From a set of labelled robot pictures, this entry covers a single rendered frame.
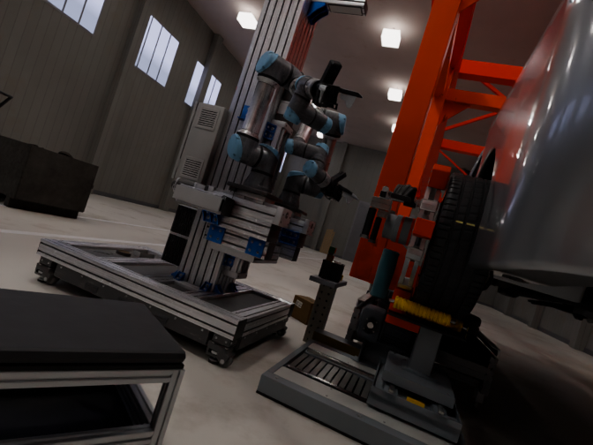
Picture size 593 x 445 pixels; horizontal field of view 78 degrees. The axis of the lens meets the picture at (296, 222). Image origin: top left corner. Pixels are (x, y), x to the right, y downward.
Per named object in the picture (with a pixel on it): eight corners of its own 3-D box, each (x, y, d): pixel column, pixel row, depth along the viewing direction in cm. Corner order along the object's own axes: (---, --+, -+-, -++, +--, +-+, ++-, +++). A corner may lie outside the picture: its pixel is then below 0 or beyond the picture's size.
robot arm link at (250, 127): (258, 169, 178) (296, 62, 175) (230, 158, 169) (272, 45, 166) (246, 166, 188) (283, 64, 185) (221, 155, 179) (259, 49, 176)
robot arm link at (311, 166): (316, 156, 177) (311, 171, 174) (329, 169, 184) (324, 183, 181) (304, 159, 183) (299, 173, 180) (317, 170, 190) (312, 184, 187)
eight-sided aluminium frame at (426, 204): (410, 293, 153) (448, 169, 154) (394, 288, 155) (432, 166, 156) (410, 287, 204) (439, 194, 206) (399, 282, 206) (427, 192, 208)
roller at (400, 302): (454, 330, 157) (458, 317, 157) (386, 305, 167) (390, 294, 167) (453, 328, 163) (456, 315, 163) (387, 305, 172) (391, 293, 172)
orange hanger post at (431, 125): (390, 276, 404) (454, 67, 410) (373, 271, 410) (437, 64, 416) (391, 276, 421) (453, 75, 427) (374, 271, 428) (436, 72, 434)
